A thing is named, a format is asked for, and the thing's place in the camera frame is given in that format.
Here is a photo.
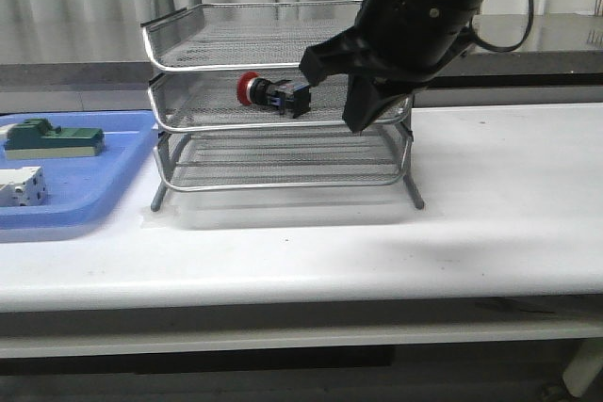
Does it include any white circuit breaker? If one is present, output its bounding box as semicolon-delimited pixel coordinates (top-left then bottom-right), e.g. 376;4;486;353
0;166;48;207

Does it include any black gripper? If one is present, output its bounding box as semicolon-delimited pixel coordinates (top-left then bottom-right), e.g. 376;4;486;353
299;0;476;133

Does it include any red emergency stop button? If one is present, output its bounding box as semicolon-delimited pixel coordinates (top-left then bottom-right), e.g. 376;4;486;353
236;72;312;119

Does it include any silver mesh tray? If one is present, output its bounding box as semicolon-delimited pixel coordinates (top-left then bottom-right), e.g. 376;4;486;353
141;0;361;72
154;124;412;193
147;67;416;135

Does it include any clear tape patch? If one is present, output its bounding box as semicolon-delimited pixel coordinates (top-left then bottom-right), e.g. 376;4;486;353
139;206;178;229

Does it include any grey stone counter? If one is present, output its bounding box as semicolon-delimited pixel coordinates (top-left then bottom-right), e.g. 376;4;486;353
1;14;602;91

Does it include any green and beige switch block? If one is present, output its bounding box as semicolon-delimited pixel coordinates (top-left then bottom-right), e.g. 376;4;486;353
4;118;105;160

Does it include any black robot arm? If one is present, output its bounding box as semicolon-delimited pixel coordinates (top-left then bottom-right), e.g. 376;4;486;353
299;0;483;133

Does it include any blue plastic tray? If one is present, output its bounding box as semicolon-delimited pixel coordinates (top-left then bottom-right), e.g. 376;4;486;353
1;110;157;241

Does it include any silver metal rack frame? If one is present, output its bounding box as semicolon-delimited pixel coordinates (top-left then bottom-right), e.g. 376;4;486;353
152;0;424;209

